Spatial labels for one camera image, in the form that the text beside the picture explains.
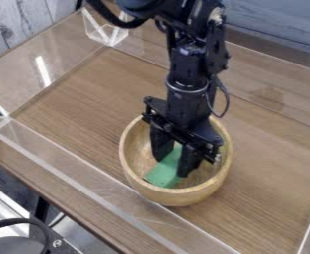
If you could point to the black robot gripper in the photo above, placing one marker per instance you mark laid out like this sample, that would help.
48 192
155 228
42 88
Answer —
177 119

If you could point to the green rectangular block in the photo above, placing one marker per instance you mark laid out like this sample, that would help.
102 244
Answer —
161 175

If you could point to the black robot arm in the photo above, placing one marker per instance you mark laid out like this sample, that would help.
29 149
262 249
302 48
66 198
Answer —
193 25

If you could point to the light wooden bowl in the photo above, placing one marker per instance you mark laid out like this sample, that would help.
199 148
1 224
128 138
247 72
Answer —
175 185

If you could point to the clear acrylic tray walls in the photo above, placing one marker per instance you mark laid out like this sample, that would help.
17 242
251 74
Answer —
70 92

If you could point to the black metal table leg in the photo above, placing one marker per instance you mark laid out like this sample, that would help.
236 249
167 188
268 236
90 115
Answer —
41 210

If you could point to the black bracket with screw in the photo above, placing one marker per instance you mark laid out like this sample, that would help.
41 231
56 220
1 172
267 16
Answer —
57 244

